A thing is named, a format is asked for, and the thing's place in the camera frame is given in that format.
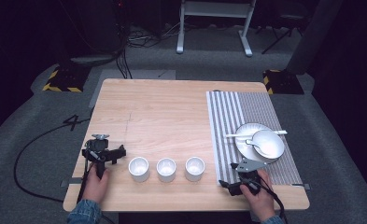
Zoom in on white plate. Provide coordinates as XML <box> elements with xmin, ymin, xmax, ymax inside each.
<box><xmin>233</xmin><ymin>122</ymin><xmax>286</xmax><ymax>164</ymax></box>

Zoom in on person's right hand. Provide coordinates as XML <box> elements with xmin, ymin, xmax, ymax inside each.
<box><xmin>239</xmin><ymin>168</ymin><xmax>277</xmax><ymax>222</ymax></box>

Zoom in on person's left hand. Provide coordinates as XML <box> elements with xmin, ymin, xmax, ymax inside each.
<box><xmin>82</xmin><ymin>166</ymin><xmax>111</xmax><ymax>204</ymax></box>

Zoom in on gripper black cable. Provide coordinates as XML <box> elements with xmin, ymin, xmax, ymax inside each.
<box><xmin>247</xmin><ymin>180</ymin><xmax>289</xmax><ymax>224</ymax></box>
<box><xmin>76</xmin><ymin>150</ymin><xmax>102</xmax><ymax>204</ymax></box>

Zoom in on black tripod stand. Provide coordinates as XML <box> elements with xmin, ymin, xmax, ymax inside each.
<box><xmin>255</xmin><ymin>12</ymin><xmax>306</xmax><ymax>56</ymax></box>

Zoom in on white cup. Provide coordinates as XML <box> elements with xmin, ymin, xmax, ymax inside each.
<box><xmin>184</xmin><ymin>156</ymin><xmax>206</xmax><ymax>183</ymax></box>
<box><xmin>156</xmin><ymin>157</ymin><xmax>177</xmax><ymax>184</ymax></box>
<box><xmin>128</xmin><ymin>156</ymin><xmax>150</xmax><ymax>183</ymax></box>

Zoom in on black cable bundle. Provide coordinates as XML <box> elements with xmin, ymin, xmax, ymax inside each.
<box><xmin>114</xmin><ymin>27</ymin><xmax>134</xmax><ymax>80</ymax></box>

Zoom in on grey striped placemat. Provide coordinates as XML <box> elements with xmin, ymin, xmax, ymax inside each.
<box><xmin>205</xmin><ymin>91</ymin><xmax>303</xmax><ymax>187</ymax></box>

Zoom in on white metal table frame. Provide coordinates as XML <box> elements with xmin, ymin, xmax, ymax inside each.
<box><xmin>176</xmin><ymin>0</ymin><xmax>258</xmax><ymax>58</ymax></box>

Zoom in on white bowl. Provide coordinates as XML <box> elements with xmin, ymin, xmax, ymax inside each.
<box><xmin>251</xmin><ymin>129</ymin><xmax>286</xmax><ymax>160</ymax></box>

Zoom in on black yellow striped base plate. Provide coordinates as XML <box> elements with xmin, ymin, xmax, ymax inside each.
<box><xmin>42</xmin><ymin>63</ymin><xmax>92</xmax><ymax>93</ymax></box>
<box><xmin>262</xmin><ymin>68</ymin><xmax>305</xmax><ymax>95</ymax></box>

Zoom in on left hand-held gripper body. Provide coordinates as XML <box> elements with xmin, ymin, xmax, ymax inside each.
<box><xmin>81</xmin><ymin>133</ymin><xmax>114</xmax><ymax>180</ymax></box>

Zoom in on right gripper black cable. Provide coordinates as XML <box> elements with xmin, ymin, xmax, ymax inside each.
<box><xmin>247</xmin><ymin>180</ymin><xmax>289</xmax><ymax>224</ymax></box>

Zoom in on grey tape strip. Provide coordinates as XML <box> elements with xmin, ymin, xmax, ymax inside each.
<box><xmin>59</xmin><ymin>177</ymin><xmax>83</xmax><ymax>189</ymax></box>
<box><xmin>290</xmin><ymin>183</ymin><xmax>312</xmax><ymax>191</ymax></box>

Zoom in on long black floor cable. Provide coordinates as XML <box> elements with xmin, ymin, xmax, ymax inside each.
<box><xmin>13</xmin><ymin>117</ymin><xmax>92</xmax><ymax>203</ymax></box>

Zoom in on white spoon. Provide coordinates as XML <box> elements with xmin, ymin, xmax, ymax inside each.
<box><xmin>245</xmin><ymin>138</ymin><xmax>266</xmax><ymax>151</ymax></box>

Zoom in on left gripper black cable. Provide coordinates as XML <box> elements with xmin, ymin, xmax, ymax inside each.
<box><xmin>76</xmin><ymin>150</ymin><xmax>102</xmax><ymax>204</ymax></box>

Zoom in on grey slanted post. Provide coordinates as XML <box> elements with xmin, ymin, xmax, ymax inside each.
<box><xmin>285</xmin><ymin>0</ymin><xmax>345</xmax><ymax>76</ymax></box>

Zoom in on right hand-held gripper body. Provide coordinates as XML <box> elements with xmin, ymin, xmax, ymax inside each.
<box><xmin>235</xmin><ymin>159</ymin><xmax>268</xmax><ymax>196</ymax></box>

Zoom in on white chopsticks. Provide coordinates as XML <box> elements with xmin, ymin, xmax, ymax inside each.
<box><xmin>225</xmin><ymin>130</ymin><xmax>289</xmax><ymax>138</ymax></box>

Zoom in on black tape cross mark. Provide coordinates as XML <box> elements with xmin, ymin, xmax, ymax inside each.
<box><xmin>63</xmin><ymin>114</ymin><xmax>80</xmax><ymax>132</ymax></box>

